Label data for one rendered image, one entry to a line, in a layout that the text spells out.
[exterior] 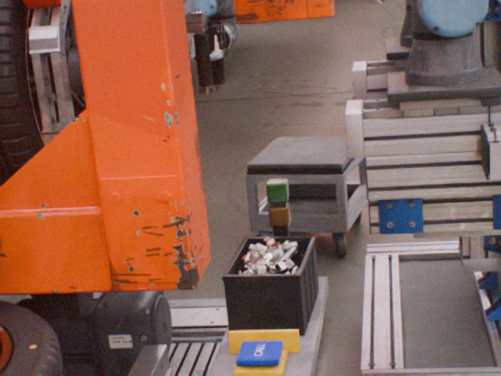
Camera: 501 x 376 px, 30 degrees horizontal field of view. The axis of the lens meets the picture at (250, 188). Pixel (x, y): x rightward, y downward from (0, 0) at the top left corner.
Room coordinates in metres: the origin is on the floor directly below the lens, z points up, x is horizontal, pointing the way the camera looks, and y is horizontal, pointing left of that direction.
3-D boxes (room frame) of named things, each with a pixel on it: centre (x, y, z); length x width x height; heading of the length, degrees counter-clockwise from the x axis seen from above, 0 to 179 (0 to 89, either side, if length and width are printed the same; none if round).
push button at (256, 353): (1.40, 0.01, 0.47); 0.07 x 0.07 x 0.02; 80
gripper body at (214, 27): (2.46, 0.06, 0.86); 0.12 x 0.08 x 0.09; 170
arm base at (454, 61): (1.83, -0.40, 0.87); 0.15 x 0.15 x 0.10
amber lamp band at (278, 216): (1.76, -0.05, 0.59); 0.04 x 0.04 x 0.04; 80
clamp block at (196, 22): (2.32, 0.12, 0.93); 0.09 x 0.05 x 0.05; 80
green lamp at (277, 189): (1.76, -0.05, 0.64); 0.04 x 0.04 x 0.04; 80
